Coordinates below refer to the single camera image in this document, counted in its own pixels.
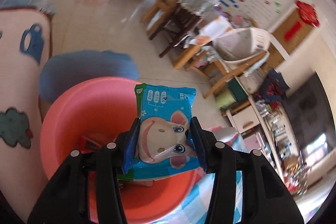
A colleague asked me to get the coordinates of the pink plastic basin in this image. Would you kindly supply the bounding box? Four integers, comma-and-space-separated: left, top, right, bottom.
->
40, 77, 197, 223

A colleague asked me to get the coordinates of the blue cartoon snack pack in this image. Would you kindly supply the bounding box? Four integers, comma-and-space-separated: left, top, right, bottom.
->
118, 83, 199, 181

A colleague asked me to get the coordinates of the red wedding candy pack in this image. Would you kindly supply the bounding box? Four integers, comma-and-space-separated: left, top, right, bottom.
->
77, 135, 104, 153

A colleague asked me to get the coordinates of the green trash can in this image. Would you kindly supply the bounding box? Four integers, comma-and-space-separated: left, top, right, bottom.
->
215, 88, 237, 109

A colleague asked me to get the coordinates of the pink storage box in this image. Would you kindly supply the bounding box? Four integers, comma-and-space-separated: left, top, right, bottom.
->
243, 132, 265, 152

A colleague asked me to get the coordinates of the blue checkered tablecloth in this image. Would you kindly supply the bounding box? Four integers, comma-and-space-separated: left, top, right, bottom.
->
154, 126, 250, 224

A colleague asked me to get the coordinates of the white tv cabinet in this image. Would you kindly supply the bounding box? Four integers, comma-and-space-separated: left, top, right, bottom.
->
221, 95, 308, 196

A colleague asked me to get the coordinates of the black flat television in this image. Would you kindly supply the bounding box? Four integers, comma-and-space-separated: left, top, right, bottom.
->
282, 73, 335, 158

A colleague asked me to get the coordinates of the dark flower bouquet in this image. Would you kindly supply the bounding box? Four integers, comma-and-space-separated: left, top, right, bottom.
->
253, 68, 290, 110

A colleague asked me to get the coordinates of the wooden chair with cushion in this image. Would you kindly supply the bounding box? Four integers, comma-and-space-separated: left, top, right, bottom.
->
184, 27, 274, 99

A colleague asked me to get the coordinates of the beige cartoon sofa cover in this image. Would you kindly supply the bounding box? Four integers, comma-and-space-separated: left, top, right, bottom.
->
1, 8, 52, 222

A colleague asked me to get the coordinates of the dining table with cloth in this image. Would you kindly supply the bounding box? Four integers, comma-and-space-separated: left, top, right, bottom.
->
173, 15, 232, 70

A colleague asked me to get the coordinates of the red chinese knot decoration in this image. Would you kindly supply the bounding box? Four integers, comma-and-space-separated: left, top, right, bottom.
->
284, 0, 320, 42

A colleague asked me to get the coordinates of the dark wooden chair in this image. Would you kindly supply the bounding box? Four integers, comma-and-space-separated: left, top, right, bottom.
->
148, 0, 227, 58

